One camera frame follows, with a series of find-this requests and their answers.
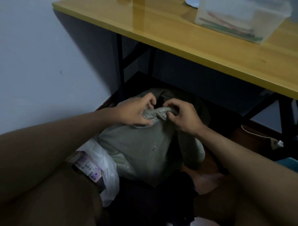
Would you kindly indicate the person's right hand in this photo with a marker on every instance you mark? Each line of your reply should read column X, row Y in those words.
column 186, row 117

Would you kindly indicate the person's left hand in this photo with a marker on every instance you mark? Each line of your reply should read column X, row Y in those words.
column 132, row 113

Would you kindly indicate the grey woven sack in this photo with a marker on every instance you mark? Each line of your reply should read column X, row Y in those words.
column 139, row 149

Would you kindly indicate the white bag with red print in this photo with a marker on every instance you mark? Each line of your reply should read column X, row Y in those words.
column 104, row 160

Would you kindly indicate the cardboard boxes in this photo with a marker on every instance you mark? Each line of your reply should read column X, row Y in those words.
column 89, row 170

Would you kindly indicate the person's left forearm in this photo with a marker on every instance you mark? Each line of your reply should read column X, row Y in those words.
column 51, row 151

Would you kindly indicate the person's right forearm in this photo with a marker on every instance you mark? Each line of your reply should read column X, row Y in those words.
column 251, row 167

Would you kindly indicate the person's right leg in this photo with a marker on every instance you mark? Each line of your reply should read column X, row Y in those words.
column 228, row 200

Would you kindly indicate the person's leg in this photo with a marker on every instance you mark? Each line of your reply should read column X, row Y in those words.
column 58, row 198
column 228, row 200

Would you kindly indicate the person's left leg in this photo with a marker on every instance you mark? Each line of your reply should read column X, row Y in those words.
column 58, row 198

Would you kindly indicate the black metal desk leg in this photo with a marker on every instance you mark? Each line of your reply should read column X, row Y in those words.
column 286, row 123
column 120, row 62

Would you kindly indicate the yellow wooden desk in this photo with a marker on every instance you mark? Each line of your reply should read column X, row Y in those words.
column 174, row 37

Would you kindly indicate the black shorts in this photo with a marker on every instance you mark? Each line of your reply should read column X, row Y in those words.
column 151, row 200

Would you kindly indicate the white charger plug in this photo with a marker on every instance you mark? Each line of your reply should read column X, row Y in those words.
column 279, row 143

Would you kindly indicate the blue plastic bucket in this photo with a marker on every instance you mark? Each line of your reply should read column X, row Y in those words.
column 287, row 164

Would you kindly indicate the white tissue sheet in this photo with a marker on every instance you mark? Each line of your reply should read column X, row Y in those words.
column 192, row 2

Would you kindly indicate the clear plastic box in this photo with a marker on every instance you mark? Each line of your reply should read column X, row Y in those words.
column 274, row 28

